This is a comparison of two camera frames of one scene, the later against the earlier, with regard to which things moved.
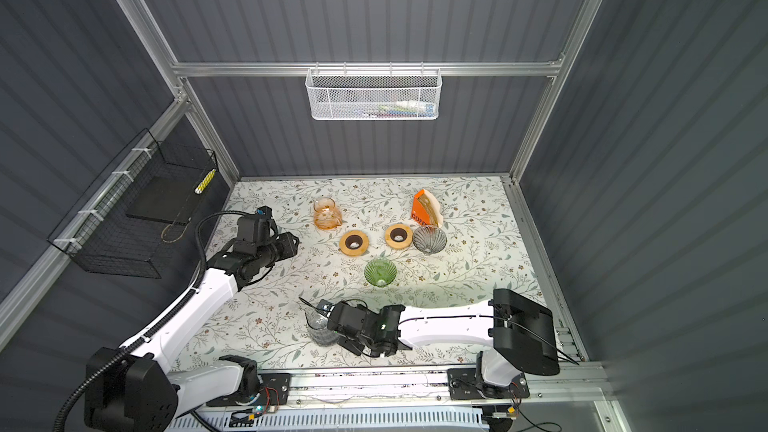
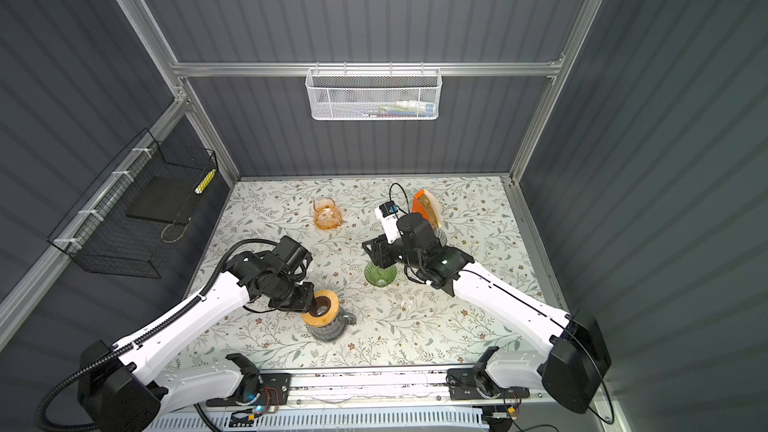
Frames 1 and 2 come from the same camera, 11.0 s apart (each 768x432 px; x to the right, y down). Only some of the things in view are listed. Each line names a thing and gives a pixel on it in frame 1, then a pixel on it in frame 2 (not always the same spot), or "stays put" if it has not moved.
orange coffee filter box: [426, 208] stays put
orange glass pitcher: [326, 215] stays put
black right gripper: [348, 344] → [380, 252]
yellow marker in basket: [201, 186] stays put
